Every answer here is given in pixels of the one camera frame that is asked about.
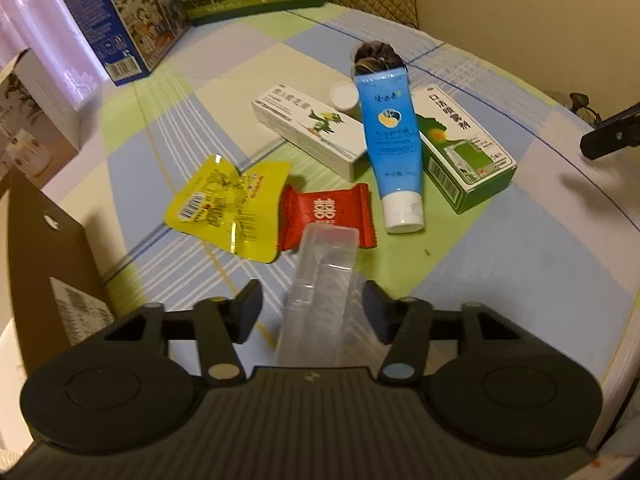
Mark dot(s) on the white humidifier box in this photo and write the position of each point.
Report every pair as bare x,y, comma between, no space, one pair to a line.
40,110

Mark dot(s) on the red candy packet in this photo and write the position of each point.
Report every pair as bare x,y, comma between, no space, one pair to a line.
320,205

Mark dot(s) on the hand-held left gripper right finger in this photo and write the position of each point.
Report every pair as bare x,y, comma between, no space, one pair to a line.
375,315

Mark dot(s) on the brown storage box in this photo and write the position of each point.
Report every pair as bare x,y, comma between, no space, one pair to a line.
50,260

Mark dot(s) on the white ointment box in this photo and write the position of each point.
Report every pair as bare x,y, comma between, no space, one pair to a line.
300,120

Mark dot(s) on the plaid tablecloth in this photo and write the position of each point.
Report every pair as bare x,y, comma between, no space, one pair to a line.
500,260

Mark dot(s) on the dark hair scrunchie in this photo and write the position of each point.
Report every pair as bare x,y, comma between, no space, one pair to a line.
375,55

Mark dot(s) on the clear plastic case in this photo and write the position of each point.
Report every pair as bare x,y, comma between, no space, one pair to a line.
320,280

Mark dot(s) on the small white jar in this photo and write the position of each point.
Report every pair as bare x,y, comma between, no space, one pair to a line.
342,95

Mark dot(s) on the yellow snack packet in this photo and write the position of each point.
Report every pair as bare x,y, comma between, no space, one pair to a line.
220,200

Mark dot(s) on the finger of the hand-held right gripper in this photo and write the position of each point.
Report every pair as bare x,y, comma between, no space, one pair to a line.
610,135
580,102

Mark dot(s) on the blue cream tube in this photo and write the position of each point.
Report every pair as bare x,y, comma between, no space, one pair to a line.
392,150

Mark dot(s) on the lilac lace curtain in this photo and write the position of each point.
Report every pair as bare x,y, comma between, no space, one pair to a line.
30,10

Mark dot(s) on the blue printed carton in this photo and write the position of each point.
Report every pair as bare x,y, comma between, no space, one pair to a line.
90,10

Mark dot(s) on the green and white medicine box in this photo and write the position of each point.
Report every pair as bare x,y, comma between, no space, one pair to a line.
450,125

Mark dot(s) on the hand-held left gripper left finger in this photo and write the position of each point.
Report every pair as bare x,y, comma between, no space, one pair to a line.
247,310

